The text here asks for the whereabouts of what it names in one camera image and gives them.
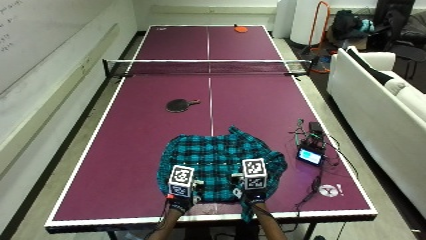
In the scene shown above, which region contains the left white marker cube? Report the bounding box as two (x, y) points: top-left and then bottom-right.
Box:
(167, 164), (197, 198)

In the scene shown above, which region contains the orange metal frame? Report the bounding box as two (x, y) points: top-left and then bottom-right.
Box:
(305, 0), (333, 74)

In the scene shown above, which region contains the right white marker cube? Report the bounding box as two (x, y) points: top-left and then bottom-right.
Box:
(241, 157), (269, 191)

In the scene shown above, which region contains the person's left hand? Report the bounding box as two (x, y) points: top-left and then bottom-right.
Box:
(165, 179), (205, 214)

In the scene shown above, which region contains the black backpack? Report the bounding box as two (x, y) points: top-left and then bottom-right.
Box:
(332, 9), (376, 42)

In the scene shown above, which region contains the black table tennis paddle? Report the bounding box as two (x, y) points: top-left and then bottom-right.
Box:
(165, 98), (203, 114)

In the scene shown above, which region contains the teal plaid shirt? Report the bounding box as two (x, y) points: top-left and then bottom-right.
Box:
(156, 125), (289, 224)

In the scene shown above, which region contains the white marker cube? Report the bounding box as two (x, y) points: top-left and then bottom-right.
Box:
(167, 164), (197, 198)
(241, 157), (269, 191)

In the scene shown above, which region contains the black electronics board with wires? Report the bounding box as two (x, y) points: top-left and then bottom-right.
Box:
(292, 119), (330, 150)

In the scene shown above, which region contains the black office chair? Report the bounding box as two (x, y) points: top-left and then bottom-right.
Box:
(370, 0), (426, 81)

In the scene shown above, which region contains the small screen device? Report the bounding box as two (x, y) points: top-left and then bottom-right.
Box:
(296, 146), (326, 168)

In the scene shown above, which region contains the white round column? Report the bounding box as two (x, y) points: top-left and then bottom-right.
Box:
(289, 0), (330, 46)

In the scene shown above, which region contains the table tennis net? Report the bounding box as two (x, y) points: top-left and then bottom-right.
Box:
(101, 58), (320, 80)

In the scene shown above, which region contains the white sofa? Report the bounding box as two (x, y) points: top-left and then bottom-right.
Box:
(326, 45), (426, 218)

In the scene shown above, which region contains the person's right hand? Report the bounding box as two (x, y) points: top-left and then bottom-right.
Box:
(231, 173), (269, 206)

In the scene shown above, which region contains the black cable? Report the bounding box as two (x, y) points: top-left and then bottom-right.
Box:
(294, 133), (360, 214)

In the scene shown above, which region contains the black cushion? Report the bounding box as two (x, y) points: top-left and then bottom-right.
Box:
(345, 48), (396, 86)

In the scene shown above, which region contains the whiteboard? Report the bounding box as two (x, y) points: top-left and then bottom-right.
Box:
(0, 0), (117, 98)

